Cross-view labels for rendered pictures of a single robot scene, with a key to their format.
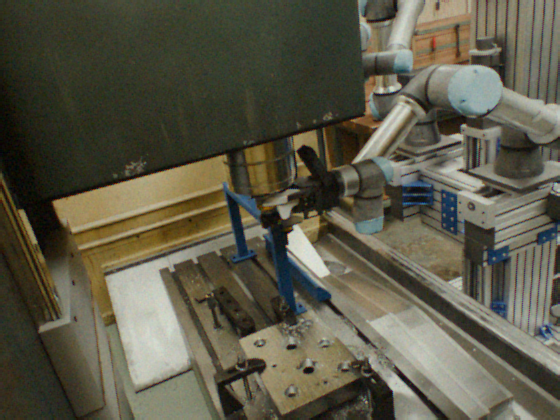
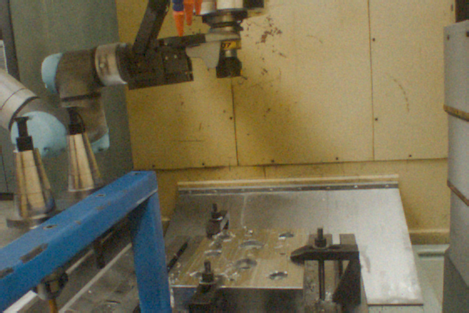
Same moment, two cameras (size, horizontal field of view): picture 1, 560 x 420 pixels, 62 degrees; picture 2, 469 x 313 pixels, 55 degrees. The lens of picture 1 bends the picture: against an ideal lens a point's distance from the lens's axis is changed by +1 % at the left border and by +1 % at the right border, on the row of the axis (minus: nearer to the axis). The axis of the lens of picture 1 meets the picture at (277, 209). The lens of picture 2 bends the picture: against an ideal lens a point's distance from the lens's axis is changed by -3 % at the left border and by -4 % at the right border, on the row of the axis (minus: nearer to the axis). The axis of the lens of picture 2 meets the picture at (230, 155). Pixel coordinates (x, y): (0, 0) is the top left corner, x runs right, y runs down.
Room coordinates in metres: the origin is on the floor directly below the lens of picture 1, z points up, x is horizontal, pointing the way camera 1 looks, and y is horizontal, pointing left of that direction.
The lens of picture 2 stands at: (1.69, 0.45, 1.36)
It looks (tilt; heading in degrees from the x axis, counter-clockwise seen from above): 11 degrees down; 212
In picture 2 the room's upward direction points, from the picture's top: 5 degrees counter-clockwise
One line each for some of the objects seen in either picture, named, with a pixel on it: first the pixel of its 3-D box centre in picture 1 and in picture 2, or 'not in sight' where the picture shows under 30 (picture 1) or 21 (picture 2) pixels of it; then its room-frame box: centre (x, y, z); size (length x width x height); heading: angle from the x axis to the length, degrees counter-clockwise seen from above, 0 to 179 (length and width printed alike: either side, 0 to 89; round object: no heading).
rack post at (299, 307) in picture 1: (283, 274); (154, 291); (1.22, 0.02, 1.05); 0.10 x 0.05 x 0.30; 110
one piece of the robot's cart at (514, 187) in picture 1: (521, 176); not in sight; (1.45, -0.84, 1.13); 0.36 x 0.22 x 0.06; 109
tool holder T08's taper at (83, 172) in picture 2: not in sight; (80, 159); (1.29, -0.02, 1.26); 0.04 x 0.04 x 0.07
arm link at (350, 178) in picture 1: (341, 181); (115, 64); (1.06, -0.17, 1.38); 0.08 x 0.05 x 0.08; 24
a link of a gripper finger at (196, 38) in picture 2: not in sight; (184, 42); (1.02, -0.03, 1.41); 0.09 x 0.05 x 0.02; 101
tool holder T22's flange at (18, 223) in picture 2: not in sight; (37, 222); (1.40, 0.02, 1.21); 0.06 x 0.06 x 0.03
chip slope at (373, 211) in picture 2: not in sight; (279, 247); (0.35, -0.21, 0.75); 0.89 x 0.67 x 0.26; 110
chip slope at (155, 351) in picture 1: (232, 298); not in sight; (1.58, 0.24, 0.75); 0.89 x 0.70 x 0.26; 110
